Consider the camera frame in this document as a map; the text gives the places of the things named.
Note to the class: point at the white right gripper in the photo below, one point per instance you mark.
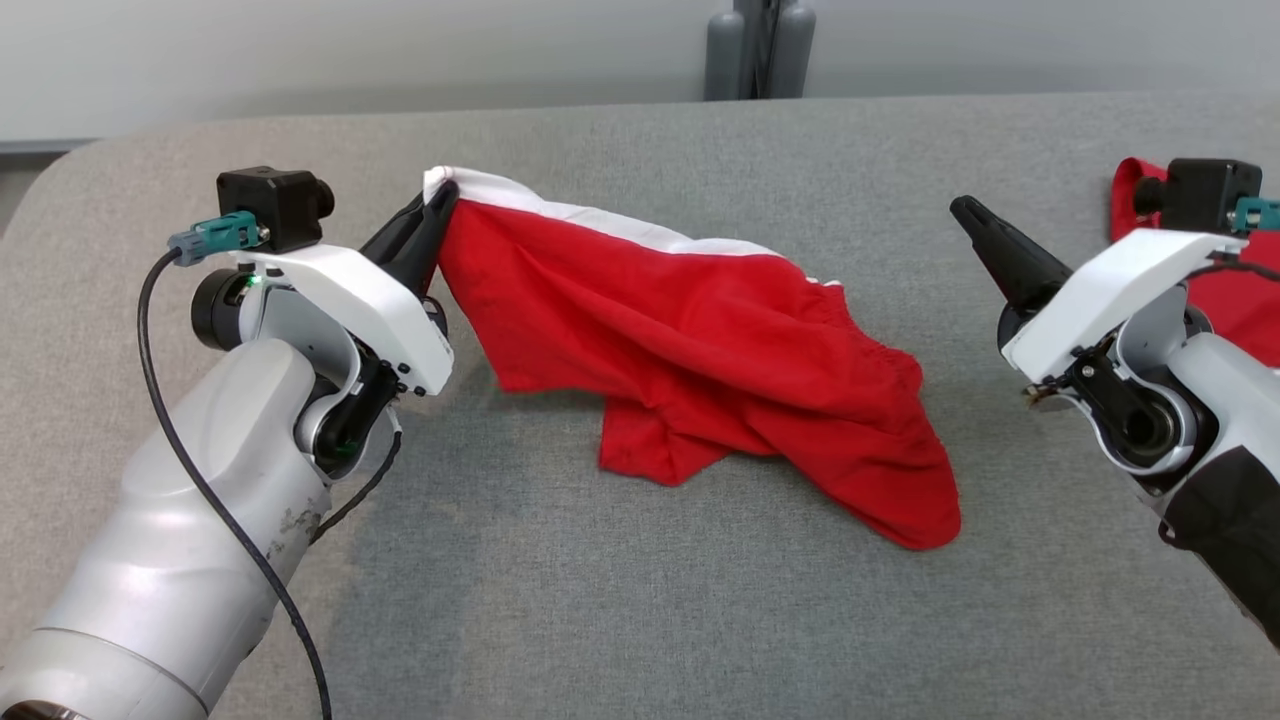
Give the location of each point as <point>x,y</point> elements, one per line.
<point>1110,290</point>

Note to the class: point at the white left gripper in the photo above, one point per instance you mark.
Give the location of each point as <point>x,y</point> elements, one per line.
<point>370,310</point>

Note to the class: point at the red shorts with white stripes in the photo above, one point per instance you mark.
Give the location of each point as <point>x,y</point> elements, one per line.
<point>700,350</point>

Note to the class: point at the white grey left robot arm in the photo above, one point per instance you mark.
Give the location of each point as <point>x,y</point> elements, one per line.
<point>180,540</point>

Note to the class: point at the plain red garment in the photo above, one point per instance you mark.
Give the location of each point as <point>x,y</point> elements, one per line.
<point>1245,310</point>

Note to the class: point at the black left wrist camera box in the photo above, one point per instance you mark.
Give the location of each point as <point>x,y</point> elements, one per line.
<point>270,205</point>

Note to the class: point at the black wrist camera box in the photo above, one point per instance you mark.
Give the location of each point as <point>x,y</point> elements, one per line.
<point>1200,195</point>
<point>270,205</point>

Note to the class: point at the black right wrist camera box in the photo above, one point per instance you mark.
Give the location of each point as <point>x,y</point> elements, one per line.
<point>1200,195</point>

